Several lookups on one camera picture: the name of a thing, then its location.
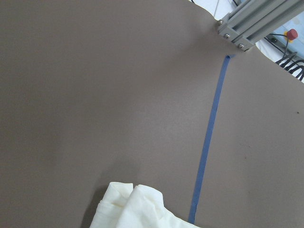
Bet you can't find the cream long-sleeve shirt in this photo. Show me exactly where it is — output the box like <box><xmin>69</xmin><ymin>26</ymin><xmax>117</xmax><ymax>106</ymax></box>
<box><xmin>90</xmin><ymin>182</ymin><xmax>195</xmax><ymax>228</ymax></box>

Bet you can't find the aluminium frame post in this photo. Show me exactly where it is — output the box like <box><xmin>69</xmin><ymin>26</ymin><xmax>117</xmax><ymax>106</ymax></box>
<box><xmin>217</xmin><ymin>0</ymin><xmax>304</xmax><ymax>51</ymax></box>

